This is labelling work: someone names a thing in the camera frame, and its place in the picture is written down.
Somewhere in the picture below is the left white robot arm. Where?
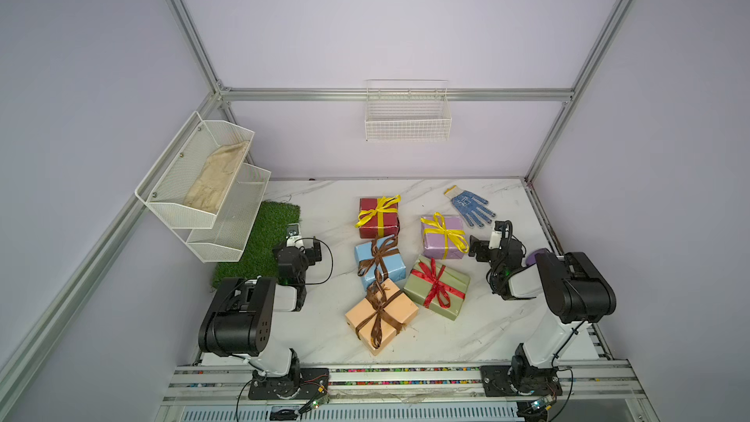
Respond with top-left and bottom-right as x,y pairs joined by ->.
198,236 -> 325,378

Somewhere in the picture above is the red gift box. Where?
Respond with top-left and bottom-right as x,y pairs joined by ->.
358,197 -> 400,240

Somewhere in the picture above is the brown ribbon on orange box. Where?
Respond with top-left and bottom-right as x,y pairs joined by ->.
355,283 -> 404,350

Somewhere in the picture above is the yellow ribbon on red box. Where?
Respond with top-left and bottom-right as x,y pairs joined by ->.
355,194 -> 402,240

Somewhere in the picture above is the brown ribbon on blue box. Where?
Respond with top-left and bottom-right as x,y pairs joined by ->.
356,233 -> 402,291

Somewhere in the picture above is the white mesh shelf basket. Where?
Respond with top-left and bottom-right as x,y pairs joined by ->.
185,163 -> 271,263
135,113 -> 255,230

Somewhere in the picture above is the white wire wall basket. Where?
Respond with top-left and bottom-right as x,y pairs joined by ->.
364,79 -> 452,142

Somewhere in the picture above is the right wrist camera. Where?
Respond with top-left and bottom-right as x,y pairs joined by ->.
487,228 -> 505,250

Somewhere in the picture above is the lower white mesh shelf basket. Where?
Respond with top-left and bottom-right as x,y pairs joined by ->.
185,163 -> 271,263

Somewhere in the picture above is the purple pink-handled spatula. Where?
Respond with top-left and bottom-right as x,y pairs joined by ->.
525,248 -> 550,267

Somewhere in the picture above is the orange gift box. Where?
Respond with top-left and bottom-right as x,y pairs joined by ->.
345,279 -> 418,356

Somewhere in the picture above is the upper white mesh shelf basket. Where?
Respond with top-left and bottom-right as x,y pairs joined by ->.
135,113 -> 255,230

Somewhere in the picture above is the blue gift box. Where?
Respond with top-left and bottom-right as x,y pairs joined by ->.
354,235 -> 408,291

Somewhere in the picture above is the green artificial grass mat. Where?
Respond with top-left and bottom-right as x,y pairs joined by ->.
211,201 -> 301,290

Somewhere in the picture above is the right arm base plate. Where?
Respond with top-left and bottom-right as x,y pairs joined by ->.
480,365 -> 563,398

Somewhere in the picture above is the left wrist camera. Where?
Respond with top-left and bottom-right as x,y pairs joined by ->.
285,223 -> 304,248

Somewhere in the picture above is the beige cloth in basket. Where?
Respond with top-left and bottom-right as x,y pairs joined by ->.
184,142 -> 250,214

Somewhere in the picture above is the aluminium front rail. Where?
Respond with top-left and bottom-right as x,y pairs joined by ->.
155,361 -> 659,421

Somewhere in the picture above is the green gift box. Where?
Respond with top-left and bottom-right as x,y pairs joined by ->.
403,256 -> 471,322

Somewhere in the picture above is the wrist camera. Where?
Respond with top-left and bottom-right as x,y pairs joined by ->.
487,228 -> 505,250
285,223 -> 304,248

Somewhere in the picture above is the blue dotted work glove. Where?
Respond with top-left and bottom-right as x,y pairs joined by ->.
443,186 -> 496,228

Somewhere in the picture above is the yellow ribbon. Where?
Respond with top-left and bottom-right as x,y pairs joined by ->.
355,194 -> 402,240
420,211 -> 470,260

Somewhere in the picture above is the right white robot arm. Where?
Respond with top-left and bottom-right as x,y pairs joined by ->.
468,221 -> 616,398

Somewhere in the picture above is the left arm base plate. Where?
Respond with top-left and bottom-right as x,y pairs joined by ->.
247,367 -> 330,401

